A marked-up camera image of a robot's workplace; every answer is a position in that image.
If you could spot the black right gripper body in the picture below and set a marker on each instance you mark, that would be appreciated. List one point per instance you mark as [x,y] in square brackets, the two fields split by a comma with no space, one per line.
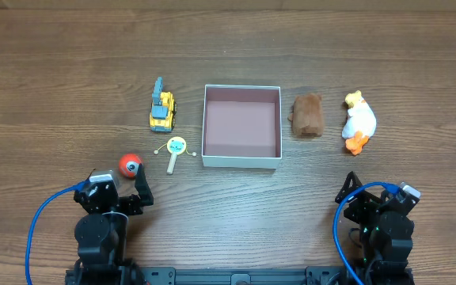
[363,203]

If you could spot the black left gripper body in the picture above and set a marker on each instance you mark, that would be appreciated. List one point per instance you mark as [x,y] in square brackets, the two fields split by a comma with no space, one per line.
[124,203]

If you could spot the white plush duck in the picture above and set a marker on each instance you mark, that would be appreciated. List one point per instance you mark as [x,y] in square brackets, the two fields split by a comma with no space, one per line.
[360,125]

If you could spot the yellow and blue toy truck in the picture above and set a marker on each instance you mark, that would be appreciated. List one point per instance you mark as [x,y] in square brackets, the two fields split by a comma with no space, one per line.
[163,109]

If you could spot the brown plush toy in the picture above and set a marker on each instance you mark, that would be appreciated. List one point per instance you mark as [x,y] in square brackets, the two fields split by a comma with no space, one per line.
[307,117]

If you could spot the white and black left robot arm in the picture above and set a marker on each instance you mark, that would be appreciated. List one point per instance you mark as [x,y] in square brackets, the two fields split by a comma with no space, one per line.
[102,234]

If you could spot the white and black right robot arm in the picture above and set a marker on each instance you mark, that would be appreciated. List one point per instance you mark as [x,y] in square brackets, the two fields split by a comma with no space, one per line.
[385,244]

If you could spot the orange toy ball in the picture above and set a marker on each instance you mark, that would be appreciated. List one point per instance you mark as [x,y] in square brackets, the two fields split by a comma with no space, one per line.
[129,164]

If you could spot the wooden cat rattle drum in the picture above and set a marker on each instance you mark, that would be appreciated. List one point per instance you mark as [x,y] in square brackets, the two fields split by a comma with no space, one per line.
[176,146]

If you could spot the white box pink inside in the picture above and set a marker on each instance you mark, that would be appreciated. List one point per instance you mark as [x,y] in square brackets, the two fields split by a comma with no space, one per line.
[242,127]

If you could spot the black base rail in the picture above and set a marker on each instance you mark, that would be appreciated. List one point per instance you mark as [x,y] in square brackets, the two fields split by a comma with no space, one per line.
[311,275]

